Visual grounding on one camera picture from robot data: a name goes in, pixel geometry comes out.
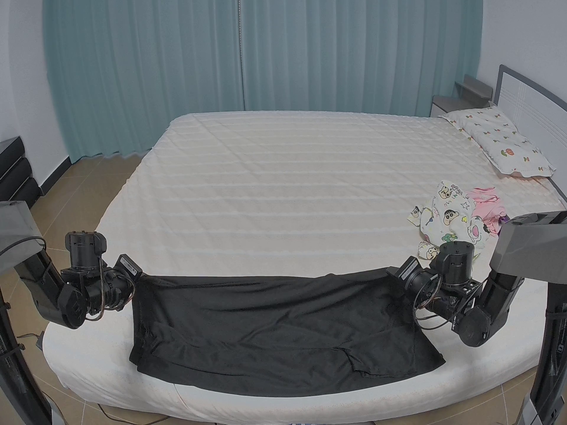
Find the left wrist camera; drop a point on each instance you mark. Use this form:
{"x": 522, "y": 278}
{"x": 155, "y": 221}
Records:
{"x": 100, "y": 244}

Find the bed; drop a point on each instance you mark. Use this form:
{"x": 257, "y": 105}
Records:
{"x": 265, "y": 171}

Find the purple garment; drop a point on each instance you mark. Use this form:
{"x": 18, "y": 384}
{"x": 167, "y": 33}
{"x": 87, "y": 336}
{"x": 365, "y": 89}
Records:
{"x": 503, "y": 219}

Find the black chest of drawers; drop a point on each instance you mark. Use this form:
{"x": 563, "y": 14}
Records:
{"x": 13, "y": 166}

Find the white printed garment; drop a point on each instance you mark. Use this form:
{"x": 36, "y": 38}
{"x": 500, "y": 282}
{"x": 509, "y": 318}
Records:
{"x": 443, "y": 213}

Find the white printed pillow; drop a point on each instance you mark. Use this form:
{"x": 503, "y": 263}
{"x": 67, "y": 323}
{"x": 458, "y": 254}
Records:
{"x": 500, "y": 142}

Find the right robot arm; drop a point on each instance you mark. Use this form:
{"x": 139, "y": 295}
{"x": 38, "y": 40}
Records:
{"x": 500, "y": 290}

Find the black T-shirt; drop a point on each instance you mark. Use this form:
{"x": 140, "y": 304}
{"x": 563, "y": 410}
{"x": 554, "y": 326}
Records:
{"x": 265, "y": 317}

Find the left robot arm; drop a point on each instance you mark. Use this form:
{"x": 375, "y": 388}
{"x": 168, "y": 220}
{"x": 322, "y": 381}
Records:
{"x": 48, "y": 290}

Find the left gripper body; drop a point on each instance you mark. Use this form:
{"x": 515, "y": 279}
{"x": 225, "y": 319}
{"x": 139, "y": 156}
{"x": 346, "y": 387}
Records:
{"x": 117, "y": 288}

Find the grey bedside table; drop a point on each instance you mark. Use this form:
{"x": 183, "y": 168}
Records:
{"x": 452, "y": 104}

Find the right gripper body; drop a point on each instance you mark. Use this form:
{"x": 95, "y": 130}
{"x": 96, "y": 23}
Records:
{"x": 416, "y": 281}

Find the pink garment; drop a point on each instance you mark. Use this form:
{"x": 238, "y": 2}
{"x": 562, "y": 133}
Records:
{"x": 487, "y": 204}

